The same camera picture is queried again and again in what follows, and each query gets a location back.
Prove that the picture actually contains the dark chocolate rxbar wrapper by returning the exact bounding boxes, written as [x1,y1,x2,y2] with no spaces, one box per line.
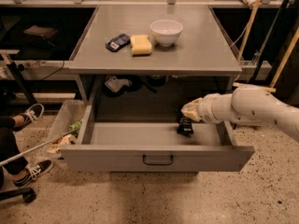
[176,107,193,136]

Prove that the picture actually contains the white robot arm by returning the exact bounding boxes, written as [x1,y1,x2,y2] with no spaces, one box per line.
[181,85,299,142]

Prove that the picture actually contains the grey open top drawer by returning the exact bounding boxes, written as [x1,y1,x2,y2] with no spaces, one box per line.
[61,97,254,172]

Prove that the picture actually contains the grey metal cabinet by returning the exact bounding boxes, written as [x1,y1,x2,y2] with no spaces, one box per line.
[70,4,241,110]

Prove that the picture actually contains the white ceramic bowl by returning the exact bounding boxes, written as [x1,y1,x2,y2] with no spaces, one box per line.
[150,20,183,47]

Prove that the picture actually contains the yellow sponge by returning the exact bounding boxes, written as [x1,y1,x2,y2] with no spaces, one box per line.
[130,35,152,55]

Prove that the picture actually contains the blue snack bar wrapper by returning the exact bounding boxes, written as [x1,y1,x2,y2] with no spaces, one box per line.
[106,34,130,52]

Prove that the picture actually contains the clear plastic trash bin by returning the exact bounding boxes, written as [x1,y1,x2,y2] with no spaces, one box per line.
[44,99,87,161]

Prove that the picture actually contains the upper black white sneaker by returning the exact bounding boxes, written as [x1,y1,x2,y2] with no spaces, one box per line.
[13,104,44,132]

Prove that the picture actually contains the black white sneaker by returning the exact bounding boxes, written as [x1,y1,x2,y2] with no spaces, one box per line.
[13,104,44,132]
[13,160,53,188]

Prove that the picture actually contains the lower black white sneaker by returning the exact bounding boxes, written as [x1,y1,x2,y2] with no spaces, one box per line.
[13,160,53,188]

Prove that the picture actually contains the black chair base caster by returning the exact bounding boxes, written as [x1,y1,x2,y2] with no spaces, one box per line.
[0,187,36,203]

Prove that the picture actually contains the person leg black trousers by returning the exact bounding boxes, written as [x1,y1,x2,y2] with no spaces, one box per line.
[0,115,29,187]

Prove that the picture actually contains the black drawer handle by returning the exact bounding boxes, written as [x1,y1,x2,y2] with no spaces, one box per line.
[142,155,174,166]

